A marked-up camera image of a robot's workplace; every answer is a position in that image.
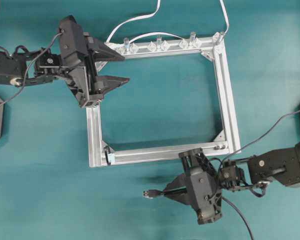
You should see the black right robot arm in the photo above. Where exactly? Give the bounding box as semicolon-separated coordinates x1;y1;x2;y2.
159;143;300;224

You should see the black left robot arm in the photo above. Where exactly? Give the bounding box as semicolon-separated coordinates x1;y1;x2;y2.
0;15;129;108

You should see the white flat cable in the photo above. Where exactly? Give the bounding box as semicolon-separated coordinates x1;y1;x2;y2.
104;0;230;47

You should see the thin black camera cable left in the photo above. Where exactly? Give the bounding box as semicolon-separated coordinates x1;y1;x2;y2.
0;29;66;111

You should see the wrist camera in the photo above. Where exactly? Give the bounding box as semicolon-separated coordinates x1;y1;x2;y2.
59;15;88;69
185;170;222;224

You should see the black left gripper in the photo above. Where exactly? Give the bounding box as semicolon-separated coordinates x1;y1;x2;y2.
58;15;130;108

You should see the aluminium extrusion frame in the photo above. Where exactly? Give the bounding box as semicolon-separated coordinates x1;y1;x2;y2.
86;32;241;168

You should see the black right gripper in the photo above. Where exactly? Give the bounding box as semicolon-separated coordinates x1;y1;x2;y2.
163;148;222;217

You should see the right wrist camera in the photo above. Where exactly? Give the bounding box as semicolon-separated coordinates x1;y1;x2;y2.
185;170;222;224

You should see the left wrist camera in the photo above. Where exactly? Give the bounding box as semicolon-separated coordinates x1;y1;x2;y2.
59;15;88;69

